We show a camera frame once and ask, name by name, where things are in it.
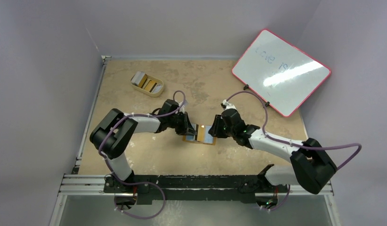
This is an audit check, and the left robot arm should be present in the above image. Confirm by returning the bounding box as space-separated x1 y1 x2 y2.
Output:
89 99 197 193

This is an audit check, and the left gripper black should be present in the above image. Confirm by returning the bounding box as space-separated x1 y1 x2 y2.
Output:
167 112 196 136

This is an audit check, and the beige oval card tray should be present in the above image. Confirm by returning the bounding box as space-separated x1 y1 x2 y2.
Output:
131 73 165 97

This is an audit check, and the orange leather card holder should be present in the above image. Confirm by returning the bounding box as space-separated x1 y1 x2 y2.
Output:
182 123 216 145

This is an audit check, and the stack of cards in tray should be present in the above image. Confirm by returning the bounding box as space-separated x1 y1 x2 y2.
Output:
131 71 147 87

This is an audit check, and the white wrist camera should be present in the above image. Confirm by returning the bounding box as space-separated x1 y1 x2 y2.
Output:
221 99 236 111
178 100 188 113

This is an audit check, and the aluminium table frame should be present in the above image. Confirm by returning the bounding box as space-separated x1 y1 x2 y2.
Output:
50 58 337 226

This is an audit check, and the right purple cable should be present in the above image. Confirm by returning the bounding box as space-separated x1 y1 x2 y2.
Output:
224 90 362 170

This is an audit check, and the pink framed whiteboard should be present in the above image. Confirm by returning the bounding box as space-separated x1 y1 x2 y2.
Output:
231 29 331 117

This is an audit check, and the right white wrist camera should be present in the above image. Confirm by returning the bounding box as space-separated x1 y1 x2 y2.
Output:
221 99 236 111

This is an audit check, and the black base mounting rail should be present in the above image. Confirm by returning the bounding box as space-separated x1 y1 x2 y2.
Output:
103 175 288 204

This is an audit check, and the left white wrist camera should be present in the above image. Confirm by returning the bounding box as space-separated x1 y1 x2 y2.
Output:
178 100 188 113

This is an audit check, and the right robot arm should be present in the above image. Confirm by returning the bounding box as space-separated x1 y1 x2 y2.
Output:
208 109 337 194

